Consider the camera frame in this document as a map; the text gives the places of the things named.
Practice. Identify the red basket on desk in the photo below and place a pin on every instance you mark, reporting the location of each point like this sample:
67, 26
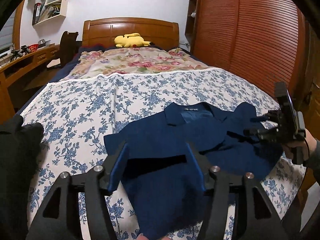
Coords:
33, 47

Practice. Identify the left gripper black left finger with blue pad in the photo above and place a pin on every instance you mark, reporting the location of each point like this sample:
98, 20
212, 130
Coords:
58, 215

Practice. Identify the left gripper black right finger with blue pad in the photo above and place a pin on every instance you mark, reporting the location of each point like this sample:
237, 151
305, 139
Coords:
255, 216

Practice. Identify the bare right hand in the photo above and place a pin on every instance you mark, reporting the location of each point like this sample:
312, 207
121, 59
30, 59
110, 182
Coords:
310, 147

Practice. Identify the wooden bed headboard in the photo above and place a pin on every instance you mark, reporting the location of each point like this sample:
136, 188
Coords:
102, 32

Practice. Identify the yellow plush toy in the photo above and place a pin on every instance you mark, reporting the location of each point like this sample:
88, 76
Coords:
133, 40

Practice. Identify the wooden desk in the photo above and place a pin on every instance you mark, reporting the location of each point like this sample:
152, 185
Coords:
21, 78

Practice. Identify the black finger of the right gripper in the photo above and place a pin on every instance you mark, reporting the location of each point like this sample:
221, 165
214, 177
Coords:
255, 134

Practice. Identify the pink floral beige blanket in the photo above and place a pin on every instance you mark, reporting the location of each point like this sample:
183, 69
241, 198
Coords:
143, 60

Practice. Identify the black gloved left hand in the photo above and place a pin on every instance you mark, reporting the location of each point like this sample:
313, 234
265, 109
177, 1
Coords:
20, 146

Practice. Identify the navy blue suit jacket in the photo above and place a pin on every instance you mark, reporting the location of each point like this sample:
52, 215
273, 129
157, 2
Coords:
162, 181

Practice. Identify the white wall shelf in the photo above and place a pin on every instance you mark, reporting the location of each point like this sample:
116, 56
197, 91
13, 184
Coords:
44, 10

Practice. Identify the blue floral white bedsheet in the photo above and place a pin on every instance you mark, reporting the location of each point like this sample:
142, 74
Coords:
76, 114

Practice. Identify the grey window blind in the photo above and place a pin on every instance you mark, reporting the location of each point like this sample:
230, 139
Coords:
6, 33

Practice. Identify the wooden louvered wardrobe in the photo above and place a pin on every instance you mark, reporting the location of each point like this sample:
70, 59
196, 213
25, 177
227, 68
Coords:
262, 41

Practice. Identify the dark wooden chair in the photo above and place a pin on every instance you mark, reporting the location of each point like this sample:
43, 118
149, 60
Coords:
68, 48

